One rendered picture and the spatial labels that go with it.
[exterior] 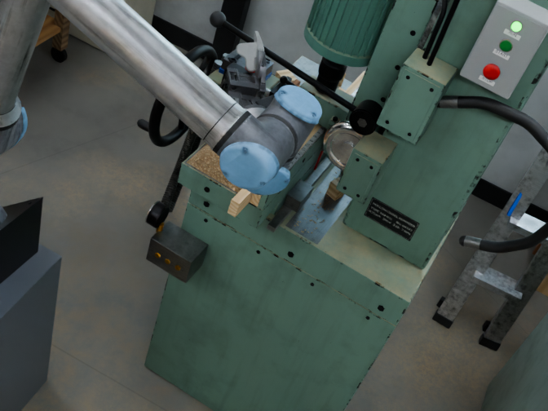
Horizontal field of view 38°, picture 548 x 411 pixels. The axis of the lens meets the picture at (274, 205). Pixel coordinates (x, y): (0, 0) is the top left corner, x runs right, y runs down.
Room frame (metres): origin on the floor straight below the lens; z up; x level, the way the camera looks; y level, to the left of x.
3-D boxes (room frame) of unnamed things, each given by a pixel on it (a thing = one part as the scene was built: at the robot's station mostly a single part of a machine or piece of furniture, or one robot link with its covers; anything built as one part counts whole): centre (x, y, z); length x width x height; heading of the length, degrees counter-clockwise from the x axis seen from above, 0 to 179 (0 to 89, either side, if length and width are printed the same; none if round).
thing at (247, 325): (1.52, -0.13, 0.35); 0.58 x 0.45 x 0.71; 76
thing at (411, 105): (1.35, -0.19, 1.22); 0.09 x 0.08 x 0.15; 76
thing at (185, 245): (1.33, 0.19, 0.58); 0.12 x 0.08 x 0.08; 76
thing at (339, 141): (1.39, -0.11, 1.02); 0.12 x 0.03 x 0.12; 76
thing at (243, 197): (1.46, 0.01, 0.92); 0.55 x 0.02 x 0.04; 166
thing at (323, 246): (1.52, -0.13, 0.76); 0.57 x 0.45 x 0.09; 76
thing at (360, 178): (1.35, -0.16, 1.02); 0.09 x 0.07 x 0.12; 166
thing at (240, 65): (1.58, 0.18, 0.99); 0.13 x 0.11 x 0.06; 166
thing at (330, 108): (1.54, -0.03, 0.99); 0.14 x 0.07 x 0.09; 76
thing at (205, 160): (1.32, 0.13, 0.92); 0.14 x 0.09 x 0.04; 76
